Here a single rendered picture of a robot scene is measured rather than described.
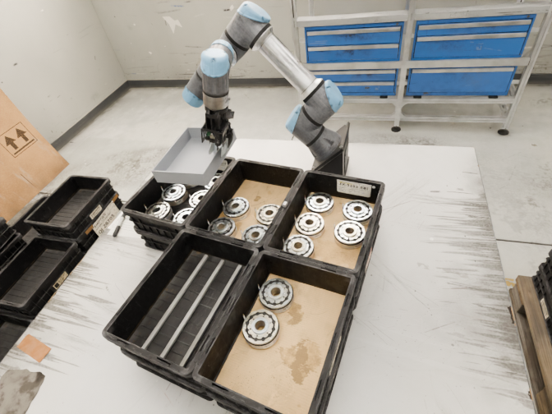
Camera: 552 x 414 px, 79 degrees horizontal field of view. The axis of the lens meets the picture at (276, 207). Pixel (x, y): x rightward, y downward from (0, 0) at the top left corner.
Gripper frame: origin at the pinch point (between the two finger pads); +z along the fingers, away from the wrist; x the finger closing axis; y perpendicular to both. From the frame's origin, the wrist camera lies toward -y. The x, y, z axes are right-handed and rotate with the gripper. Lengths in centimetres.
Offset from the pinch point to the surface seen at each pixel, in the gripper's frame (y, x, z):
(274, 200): -2.9, 21.0, 20.4
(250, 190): -8.0, 9.7, 23.1
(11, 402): 78, -42, 48
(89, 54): -246, -236, 108
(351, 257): 22, 51, 13
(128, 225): 5, -43, 49
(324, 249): 19.4, 42.1, 15.3
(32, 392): 74, -38, 48
